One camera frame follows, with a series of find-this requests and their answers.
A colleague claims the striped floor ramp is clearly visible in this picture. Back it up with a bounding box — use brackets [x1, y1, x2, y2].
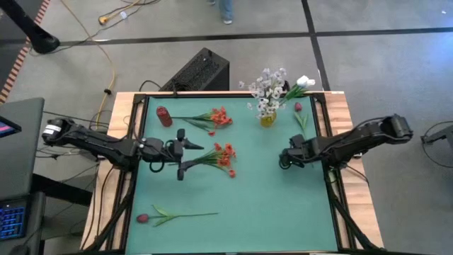
[0, 0, 52, 104]

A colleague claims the red glass vase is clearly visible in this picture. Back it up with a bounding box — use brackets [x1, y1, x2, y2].
[156, 106, 173, 128]

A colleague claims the green table mat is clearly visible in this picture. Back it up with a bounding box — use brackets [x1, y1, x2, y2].
[125, 96, 339, 254]

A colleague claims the person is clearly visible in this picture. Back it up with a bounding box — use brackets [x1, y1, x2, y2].
[207, 0, 234, 26]

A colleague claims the backlit keyboard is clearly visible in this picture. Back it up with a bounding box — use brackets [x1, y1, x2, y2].
[0, 203, 28, 242]

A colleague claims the black floor stand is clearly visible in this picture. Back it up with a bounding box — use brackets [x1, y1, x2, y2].
[419, 120, 453, 178]

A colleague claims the yellow extension cable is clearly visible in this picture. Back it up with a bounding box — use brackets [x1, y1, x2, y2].
[59, 0, 142, 125]

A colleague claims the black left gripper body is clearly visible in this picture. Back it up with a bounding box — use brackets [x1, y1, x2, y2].
[139, 137, 185, 166]

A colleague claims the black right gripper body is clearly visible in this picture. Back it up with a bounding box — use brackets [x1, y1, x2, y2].
[279, 134, 316, 169]

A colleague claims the black stand post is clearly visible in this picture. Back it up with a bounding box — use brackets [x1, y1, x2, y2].
[0, 0, 61, 55]

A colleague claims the white veined flower bunch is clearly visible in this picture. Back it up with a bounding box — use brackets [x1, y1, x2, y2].
[238, 67, 288, 120]

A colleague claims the black table frame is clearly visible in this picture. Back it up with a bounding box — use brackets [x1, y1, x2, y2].
[83, 91, 385, 255]

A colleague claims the black computer tower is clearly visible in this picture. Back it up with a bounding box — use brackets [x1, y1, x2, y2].
[159, 47, 231, 92]

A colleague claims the yellow glass vase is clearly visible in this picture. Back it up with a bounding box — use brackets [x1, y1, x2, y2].
[260, 112, 277, 128]

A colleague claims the dark red tulip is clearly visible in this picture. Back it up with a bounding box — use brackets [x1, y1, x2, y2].
[293, 101, 309, 140]
[136, 204, 220, 227]

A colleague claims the white tulip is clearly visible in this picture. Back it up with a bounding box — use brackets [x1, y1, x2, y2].
[282, 74, 311, 103]
[288, 78, 316, 102]

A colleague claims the red poppy bunch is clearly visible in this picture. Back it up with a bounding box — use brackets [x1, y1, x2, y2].
[171, 106, 234, 137]
[190, 142, 237, 179]

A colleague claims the small lit screen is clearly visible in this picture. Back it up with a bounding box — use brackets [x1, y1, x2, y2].
[0, 115, 23, 139]

